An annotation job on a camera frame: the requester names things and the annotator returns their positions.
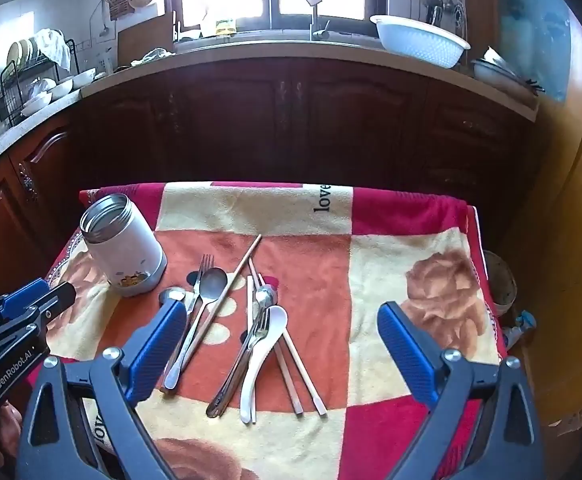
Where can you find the brown cutting board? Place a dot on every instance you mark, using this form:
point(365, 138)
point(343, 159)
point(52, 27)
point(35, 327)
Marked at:
point(143, 40)

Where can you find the hanging metal skimmer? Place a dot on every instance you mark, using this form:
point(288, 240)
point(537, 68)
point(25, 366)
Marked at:
point(459, 10)

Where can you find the crumpled dish rag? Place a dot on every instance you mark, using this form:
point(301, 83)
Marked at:
point(153, 55)

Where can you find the clear plastic jug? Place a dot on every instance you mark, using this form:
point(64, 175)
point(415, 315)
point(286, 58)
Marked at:
point(106, 62)

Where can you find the worn round bucket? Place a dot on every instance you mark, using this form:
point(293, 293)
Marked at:
point(501, 280)

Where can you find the pair of pale chopsticks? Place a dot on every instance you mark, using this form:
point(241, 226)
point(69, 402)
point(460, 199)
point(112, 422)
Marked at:
point(311, 386)

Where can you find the white cloth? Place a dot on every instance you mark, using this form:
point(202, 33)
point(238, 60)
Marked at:
point(53, 45)

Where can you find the pale chopstick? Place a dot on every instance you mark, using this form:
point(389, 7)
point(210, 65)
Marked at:
point(249, 300)

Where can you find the white ceramic spoon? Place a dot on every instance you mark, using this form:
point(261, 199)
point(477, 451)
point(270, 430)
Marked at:
point(277, 317)

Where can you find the grey stone kitchen countertop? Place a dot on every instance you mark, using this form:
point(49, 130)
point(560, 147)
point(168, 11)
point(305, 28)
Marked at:
point(271, 54)

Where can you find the orange wooden door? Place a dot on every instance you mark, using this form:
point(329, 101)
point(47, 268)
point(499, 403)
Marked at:
point(571, 210)

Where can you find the metal bowl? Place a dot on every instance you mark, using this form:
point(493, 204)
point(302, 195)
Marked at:
point(491, 72)

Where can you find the white plastic basin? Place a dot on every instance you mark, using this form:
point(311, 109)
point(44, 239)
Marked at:
point(416, 42)

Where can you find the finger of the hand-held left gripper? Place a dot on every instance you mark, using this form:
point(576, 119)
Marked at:
point(58, 296)
point(21, 296)

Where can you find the red floral printed blanket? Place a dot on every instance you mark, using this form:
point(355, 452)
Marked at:
point(396, 270)

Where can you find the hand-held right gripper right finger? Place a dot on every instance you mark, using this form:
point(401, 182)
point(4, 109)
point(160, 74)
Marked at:
point(406, 350)

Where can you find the large metal spoon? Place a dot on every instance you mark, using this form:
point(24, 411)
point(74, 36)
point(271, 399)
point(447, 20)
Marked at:
point(212, 282)

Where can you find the long metal fork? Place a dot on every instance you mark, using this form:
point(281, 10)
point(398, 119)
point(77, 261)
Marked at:
point(205, 272)

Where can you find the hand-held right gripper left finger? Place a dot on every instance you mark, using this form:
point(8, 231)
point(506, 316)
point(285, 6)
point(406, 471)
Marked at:
point(156, 345)

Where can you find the brown wooden chopstick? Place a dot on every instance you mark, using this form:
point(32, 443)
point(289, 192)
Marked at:
point(236, 275)
point(292, 390)

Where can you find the small metal spoon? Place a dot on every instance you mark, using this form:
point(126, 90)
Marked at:
point(266, 296)

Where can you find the yellow dish sponge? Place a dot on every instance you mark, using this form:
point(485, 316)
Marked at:
point(225, 27)

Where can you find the metal kitchen faucet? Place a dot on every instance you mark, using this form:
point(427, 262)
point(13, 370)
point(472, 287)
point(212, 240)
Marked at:
point(313, 20)

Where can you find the dark wooden kitchen cabinets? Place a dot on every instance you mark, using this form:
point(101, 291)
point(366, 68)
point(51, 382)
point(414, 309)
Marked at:
point(321, 120)

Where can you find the white insulated steel jar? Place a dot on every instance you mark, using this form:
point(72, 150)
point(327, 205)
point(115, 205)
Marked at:
point(121, 255)

